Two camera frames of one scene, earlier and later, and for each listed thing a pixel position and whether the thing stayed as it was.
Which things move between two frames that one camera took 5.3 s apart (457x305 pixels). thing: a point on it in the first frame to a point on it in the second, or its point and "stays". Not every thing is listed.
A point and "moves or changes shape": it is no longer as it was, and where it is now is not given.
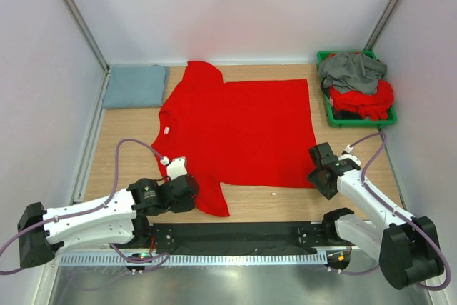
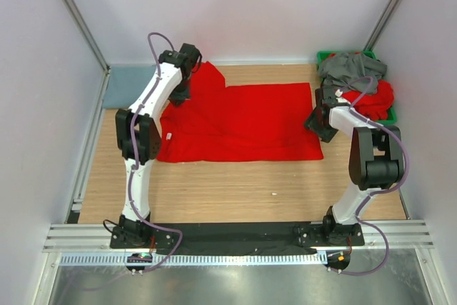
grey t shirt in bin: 352,72 stays
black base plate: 239,238 stays
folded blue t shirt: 144,86 stays
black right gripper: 329,192 to 326,135
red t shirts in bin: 373,106 stays
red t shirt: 253,134 moves or changes shape
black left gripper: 187,206 to 176,98
